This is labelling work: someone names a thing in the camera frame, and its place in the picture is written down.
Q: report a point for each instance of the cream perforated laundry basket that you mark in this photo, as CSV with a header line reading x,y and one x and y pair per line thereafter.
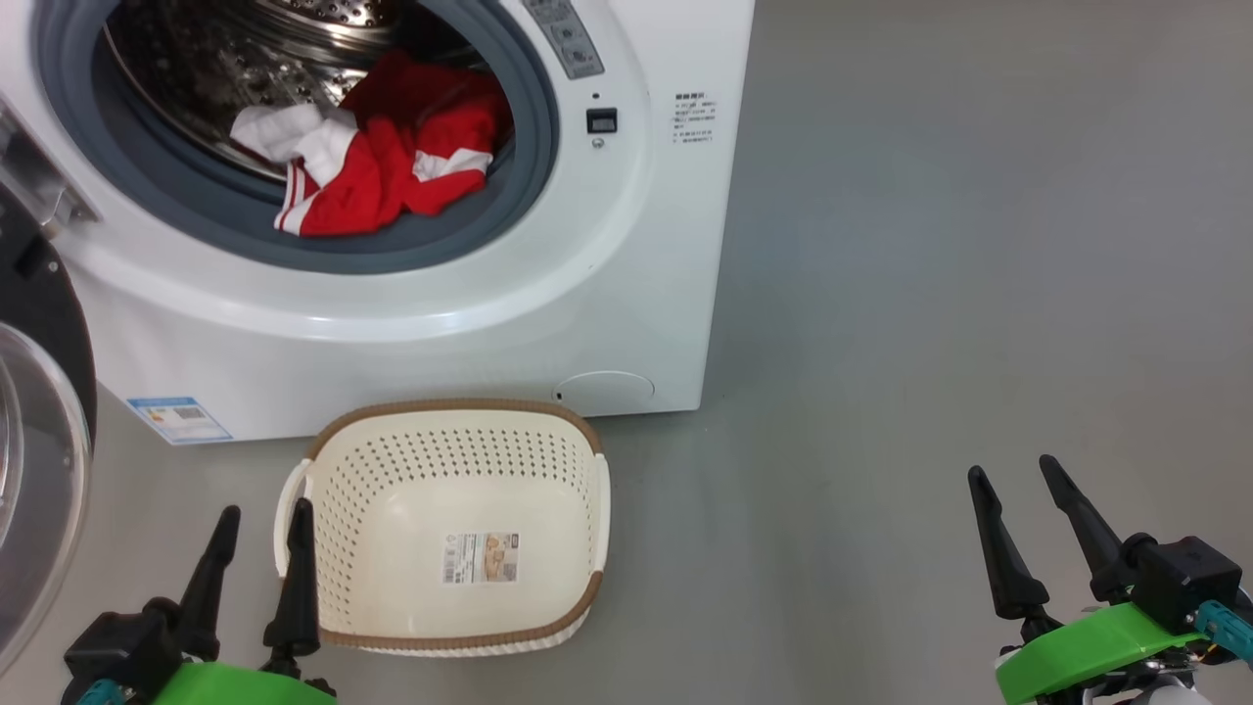
x,y
431,490

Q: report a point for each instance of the blue energy label sticker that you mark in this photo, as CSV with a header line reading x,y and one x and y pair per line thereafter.
x,y
178,419

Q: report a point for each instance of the round drain filter cover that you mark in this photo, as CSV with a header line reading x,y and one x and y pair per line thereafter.
x,y
607,390

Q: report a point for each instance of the black glass washing machine door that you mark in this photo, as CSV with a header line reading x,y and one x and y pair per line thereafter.
x,y
39,470

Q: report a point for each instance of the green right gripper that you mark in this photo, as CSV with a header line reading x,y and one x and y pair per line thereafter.
x,y
1087,651

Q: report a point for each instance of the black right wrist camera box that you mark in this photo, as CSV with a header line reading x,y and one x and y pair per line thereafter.
x,y
1180,583

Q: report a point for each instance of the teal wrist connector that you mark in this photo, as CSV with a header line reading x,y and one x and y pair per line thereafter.
x,y
1224,627
98,693

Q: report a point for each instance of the white front-load washing machine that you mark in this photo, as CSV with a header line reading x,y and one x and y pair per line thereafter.
x,y
626,255

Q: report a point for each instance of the red white-striped garment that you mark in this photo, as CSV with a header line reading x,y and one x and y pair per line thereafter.
x,y
392,166

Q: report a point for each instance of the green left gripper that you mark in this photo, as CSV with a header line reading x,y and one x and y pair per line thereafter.
x,y
235,685

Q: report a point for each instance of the basket product label sticker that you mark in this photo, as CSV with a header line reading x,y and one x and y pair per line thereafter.
x,y
480,558

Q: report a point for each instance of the black door lock socket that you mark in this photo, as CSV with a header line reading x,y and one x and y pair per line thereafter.
x,y
601,120

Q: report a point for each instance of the grey instruction sticker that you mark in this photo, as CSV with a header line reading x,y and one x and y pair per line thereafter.
x,y
568,39

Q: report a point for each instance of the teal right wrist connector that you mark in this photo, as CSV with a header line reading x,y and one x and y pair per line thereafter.
x,y
1224,627

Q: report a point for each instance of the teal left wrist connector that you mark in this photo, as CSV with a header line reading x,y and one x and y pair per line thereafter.
x,y
98,693

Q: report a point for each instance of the white cloth garment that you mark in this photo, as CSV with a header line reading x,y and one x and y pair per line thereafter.
x,y
294,137

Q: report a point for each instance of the printed warning text label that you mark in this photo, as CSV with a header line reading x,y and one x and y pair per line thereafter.
x,y
693,117

